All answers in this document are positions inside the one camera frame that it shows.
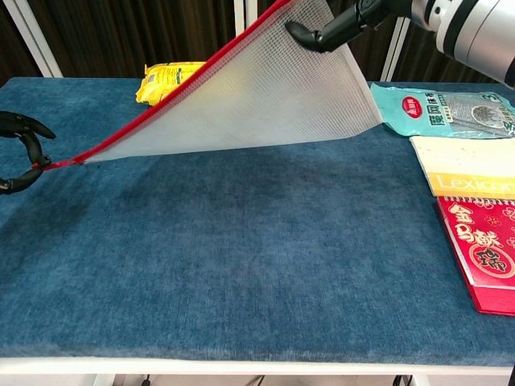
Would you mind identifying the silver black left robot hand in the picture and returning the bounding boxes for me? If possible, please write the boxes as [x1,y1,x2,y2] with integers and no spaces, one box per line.
[0,112,57,196]

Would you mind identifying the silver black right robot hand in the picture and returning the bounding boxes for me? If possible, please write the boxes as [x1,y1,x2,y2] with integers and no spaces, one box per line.
[284,0,515,90]

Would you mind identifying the silver mesh zipper pouch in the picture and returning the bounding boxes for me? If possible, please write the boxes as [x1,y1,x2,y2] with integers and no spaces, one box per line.
[42,0,383,169]

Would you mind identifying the yellow snack bag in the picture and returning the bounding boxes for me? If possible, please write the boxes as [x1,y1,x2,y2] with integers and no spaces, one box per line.
[135,62,207,108]

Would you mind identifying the teal steel scrubber package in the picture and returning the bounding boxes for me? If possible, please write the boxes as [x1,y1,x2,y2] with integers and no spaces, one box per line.
[369,82,515,140]

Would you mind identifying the cream yellow Lexicon book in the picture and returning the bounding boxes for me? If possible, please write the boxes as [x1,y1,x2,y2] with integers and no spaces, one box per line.
[409,135,515,200]

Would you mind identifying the blue felt table cover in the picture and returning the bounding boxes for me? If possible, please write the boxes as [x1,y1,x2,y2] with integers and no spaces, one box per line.
[0,77,515,368]

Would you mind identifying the red 2025 desk calendar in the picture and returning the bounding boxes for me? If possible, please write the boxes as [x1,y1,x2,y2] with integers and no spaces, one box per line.
[435,195,515,316]

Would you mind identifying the white partition frame post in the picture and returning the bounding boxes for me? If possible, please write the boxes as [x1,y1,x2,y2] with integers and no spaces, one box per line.
[380,15,411,83]
[234,0,247,36]
[7,0,64,78]

